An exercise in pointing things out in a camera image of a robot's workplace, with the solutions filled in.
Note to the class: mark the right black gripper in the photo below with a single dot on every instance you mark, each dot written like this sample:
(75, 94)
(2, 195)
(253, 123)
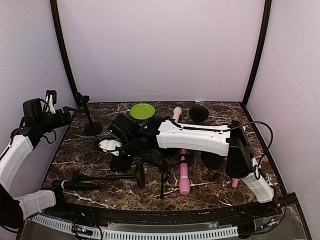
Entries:
(120, 166)

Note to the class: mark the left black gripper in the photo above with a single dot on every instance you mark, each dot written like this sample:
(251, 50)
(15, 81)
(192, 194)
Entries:
(68, 120)

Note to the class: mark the black round-base mic stand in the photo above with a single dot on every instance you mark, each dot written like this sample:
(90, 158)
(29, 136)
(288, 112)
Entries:
(92, 128)

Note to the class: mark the black microphone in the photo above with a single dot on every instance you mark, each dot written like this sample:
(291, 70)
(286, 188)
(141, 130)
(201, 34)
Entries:
(73, 185)

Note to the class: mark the pink microphone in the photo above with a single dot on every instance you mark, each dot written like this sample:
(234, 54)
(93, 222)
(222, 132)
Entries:
(184, 182)
(235, 182)

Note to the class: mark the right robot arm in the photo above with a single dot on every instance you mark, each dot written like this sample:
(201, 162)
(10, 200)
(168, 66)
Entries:
(224, 141)

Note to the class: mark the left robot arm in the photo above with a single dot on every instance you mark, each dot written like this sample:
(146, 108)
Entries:
(40, 117)

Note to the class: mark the black tripod mic stand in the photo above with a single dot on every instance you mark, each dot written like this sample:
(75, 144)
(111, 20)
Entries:
(164, 171)

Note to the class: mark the pink microphone front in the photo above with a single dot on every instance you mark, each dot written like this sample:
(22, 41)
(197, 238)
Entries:
(184, 182)

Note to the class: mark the black empty mic stand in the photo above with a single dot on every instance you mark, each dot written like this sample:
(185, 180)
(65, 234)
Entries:
(198, 114)

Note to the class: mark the green plate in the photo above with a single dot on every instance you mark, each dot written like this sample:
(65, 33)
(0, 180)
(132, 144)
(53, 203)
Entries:
(142, 111)

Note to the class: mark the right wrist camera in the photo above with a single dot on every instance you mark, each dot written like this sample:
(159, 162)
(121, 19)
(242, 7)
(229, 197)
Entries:
(107, 145)

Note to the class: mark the left black frame post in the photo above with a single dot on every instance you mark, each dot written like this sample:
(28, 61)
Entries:
(63, 51)

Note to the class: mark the black frame post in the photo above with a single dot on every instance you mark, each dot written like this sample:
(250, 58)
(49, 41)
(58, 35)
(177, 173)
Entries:
(258, 53)
(63, 51)

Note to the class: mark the white cable duct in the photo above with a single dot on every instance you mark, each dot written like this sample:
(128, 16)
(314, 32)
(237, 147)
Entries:
(133, 232)

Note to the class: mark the right black frame post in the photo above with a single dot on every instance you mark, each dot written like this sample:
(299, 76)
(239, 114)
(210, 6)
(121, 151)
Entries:
(258, 53)

